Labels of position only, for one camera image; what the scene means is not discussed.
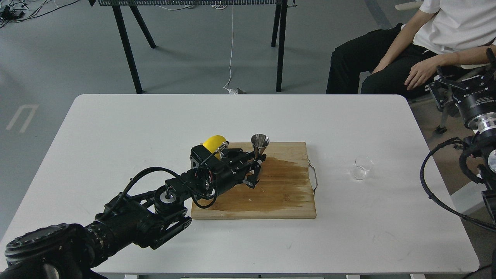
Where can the black metal table frame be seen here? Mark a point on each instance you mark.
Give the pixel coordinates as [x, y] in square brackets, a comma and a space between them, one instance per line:
[188, 29]

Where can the steel double jigger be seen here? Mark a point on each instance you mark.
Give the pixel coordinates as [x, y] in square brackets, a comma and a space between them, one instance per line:
[259, 143]

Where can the person right hand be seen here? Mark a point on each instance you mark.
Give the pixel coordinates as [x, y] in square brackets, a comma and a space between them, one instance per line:
[381, 66]

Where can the yellow lemon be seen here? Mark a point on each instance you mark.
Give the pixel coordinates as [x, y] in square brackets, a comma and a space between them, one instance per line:
[214, 142]

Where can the seated person white shirt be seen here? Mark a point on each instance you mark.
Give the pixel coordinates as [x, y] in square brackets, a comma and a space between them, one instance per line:
[453, 32]

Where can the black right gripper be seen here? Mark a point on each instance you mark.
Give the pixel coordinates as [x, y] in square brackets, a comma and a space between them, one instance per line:
[475, 102]

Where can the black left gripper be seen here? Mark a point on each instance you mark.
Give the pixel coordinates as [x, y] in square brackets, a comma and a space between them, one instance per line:
[217, 176]

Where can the wooden cutting board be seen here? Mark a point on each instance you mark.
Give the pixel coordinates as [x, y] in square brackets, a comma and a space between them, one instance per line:
[284, 190]

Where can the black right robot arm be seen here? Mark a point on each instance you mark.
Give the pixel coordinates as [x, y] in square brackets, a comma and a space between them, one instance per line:
[476, 161]

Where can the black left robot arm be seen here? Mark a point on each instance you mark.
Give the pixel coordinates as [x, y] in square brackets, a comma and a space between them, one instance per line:
[149, 212]

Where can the clear glass measuring cup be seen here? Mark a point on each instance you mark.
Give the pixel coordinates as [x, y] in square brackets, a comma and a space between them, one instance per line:
[362, 167]

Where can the person left hand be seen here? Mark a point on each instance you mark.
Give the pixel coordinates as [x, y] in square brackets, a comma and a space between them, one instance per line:
[420, 73]

